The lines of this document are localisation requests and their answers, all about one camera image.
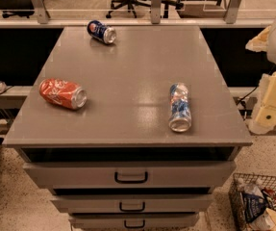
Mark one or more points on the bottom drawer black handle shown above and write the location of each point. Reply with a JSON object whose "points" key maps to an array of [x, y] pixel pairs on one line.
{"points": [[130, 224]]}

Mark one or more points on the black office chair centre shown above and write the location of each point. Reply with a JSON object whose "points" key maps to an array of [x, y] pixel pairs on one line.
{"points": [[153, 5]]}

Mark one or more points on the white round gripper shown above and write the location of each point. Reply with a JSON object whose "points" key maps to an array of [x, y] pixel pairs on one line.
{"points": [[264, 119]]}

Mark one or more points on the grey drawer cabinet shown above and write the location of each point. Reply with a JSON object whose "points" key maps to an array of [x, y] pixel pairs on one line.
{"points": [[124, 127]]}

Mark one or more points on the blue pepsi can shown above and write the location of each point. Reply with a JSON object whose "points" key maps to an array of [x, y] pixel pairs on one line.
{"points": [[102, 32]]}

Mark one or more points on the middle drawer black handle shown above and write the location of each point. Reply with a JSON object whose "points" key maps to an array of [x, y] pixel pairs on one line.
{"points": [[131, 208]]}

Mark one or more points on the blue snack bag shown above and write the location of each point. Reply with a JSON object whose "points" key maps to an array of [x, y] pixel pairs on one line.
{"points": [[254, 206]]}

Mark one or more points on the top drawer black handle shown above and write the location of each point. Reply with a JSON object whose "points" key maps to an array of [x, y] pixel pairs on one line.
{"points": [[131, 178]]}

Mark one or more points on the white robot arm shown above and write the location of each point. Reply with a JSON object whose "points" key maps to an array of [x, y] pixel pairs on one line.
{"points": [[271, 49]]}

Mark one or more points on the wire mesh basket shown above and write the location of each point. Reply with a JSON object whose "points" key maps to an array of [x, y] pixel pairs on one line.
{"points": [[236, 199]]}

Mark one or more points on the crushed redbull can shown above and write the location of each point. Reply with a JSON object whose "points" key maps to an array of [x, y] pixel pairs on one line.
{"points": [[180, 117]]}

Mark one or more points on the drawer black handle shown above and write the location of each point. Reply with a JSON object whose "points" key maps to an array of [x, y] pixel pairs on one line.
{"points": [[131, 178], [131, 208], [130, 224]]}

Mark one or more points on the red coca-cola can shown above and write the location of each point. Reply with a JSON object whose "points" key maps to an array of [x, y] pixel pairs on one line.
{"points": [[63, 93]]}

